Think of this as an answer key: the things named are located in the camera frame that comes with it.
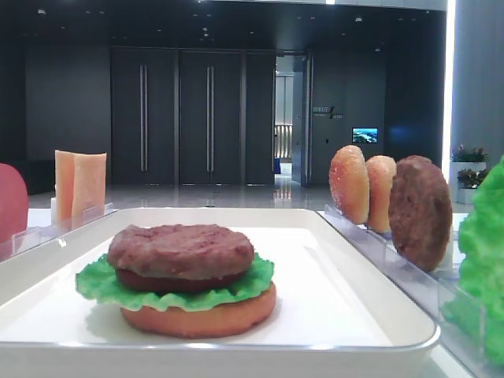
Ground sesame bun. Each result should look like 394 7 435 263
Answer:
328 145 369 224
365 155 397 233

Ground standing orange cheese slice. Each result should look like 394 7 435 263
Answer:
54 150 75 222

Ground far sesame bun top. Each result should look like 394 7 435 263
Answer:
328 145 369 224

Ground standing brown meat patty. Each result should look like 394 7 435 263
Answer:
388 155 453 272

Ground white rectangular tray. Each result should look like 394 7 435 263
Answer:
1 208 440 377

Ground green lettuce in burger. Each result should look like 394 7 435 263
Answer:
76 254 275 312

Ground near sesame bun top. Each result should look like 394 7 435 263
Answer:
365 155 397 233

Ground standing green lettuce leaf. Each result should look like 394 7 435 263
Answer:
442 161 503 367

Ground orange cheese slice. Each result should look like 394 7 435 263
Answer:
72 154 107 229
54 150 75 222

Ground standing red tomato slice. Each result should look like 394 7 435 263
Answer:
0 163 29 243

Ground bottom bun in tray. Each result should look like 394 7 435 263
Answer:
120 283 276 339

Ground wall display screen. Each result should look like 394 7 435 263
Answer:
352 128 378 144

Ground dark double door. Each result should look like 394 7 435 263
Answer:
111 48 276 185

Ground meat patty on burger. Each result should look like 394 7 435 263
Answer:
107 224 254 280

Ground potted plants in planter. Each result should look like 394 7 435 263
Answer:
449 145 487 205

